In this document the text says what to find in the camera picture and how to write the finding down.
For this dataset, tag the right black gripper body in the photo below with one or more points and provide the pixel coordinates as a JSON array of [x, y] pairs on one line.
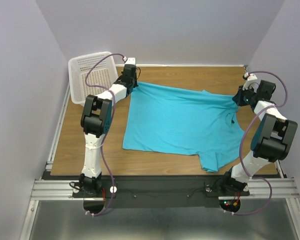
[[239, 98]]

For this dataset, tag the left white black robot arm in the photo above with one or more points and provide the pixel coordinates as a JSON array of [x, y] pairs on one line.
[[96, 120]]

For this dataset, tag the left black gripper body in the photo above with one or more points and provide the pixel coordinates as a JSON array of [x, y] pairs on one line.
[[134, 85]]

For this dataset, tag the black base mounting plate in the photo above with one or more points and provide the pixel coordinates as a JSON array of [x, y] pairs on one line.
[[160, 191]]

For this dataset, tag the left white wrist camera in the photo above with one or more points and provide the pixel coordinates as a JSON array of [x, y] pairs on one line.
[[129, 60]]

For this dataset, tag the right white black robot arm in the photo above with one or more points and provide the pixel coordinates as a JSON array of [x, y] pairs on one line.
[[271, 142]]

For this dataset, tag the turquoise t shirt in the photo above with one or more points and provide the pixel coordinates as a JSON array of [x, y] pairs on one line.
[[184, 122]]

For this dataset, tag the white plastic perforated basket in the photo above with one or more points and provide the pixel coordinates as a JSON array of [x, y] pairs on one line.
[[84, 76]]

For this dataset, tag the aluminium frame rail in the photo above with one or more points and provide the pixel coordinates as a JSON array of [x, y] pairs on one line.
[[45, 188]]

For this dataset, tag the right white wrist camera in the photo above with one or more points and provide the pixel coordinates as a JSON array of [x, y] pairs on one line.
[[249, 78]]

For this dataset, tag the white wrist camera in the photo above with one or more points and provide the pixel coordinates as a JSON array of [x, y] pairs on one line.
[[129, 60], [249, 78]]

